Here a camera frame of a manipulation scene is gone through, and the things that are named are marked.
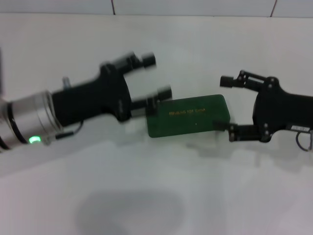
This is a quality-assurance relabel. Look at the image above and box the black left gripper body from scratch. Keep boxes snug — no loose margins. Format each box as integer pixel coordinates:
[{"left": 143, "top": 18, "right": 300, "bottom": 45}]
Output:
[{"left": 51, "top": 63, "right": 133, "bottom": 128}]

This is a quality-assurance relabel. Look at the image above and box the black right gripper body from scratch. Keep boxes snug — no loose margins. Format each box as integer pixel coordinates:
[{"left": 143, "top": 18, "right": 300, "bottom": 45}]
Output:
[{"left": 253, "top": 76, "right": 313, "bottom": 143}]

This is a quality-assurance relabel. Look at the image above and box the green glasses case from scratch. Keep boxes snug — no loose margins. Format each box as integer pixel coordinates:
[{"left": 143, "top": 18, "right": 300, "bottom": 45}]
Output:
[{"left": 144, "top": 94, "right": 232, "bottom": 139}]

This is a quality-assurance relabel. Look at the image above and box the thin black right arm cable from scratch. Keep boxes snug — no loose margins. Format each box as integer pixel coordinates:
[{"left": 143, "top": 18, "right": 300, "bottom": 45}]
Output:
[{"left": 294, "top": 129, "right": 313, "bottom": 151}]

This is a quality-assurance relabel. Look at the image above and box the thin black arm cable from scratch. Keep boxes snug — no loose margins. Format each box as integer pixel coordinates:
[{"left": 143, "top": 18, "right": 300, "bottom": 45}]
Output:
[
  {"left": 50, "top": 121, "right": 84, "bottom": 140},
  {"left": 294, "top": 129, "right": 313, "bottom": 151}
]

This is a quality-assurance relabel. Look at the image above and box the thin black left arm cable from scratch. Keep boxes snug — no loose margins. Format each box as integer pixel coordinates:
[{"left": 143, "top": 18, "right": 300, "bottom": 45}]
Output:
[{"left": 50, "top": 121, "right": 84, "bottom": 140}]

